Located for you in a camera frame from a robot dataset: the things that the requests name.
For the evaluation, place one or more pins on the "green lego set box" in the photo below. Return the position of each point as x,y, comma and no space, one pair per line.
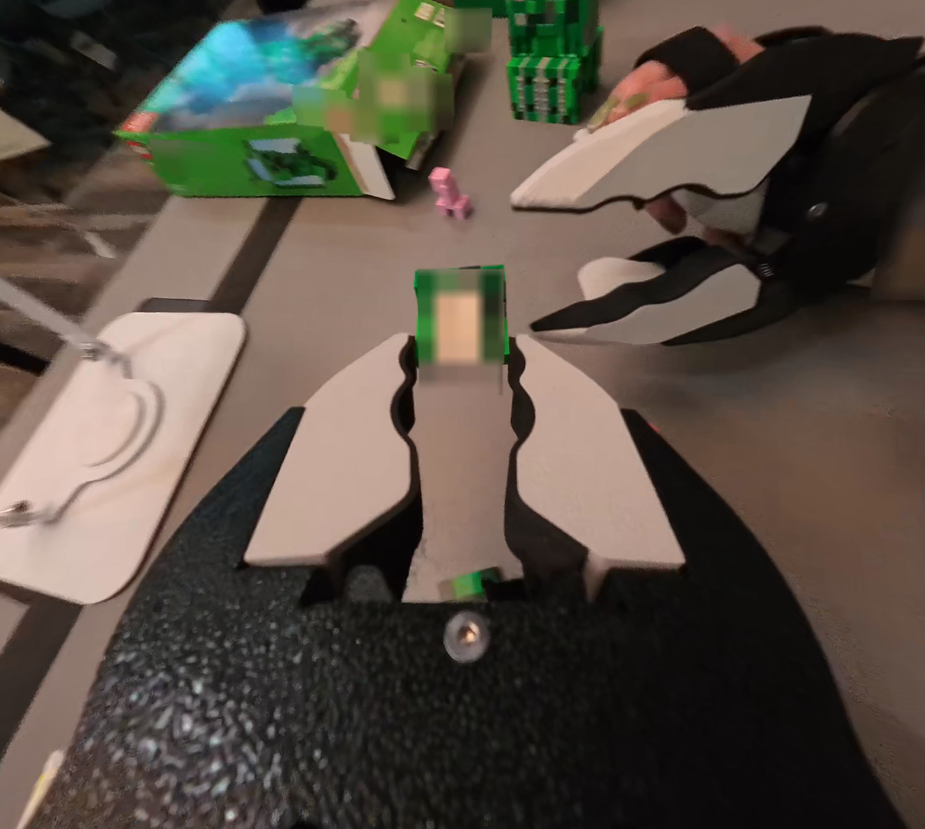
217,85

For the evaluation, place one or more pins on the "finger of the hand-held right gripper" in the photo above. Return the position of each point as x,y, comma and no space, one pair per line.
686,309
672,146

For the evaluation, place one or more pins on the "person's right hand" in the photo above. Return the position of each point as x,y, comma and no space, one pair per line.
686,59

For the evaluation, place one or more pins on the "white lamp with base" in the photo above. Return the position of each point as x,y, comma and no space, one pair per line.
108,468

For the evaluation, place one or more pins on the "green and white lego assembly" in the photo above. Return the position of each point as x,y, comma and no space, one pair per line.
420,345

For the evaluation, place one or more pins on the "pink lego pig figure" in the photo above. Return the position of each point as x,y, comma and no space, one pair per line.
449,193

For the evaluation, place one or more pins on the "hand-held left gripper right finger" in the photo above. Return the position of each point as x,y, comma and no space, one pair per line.
585,475

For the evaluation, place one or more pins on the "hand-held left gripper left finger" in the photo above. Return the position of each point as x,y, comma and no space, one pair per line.
339,468

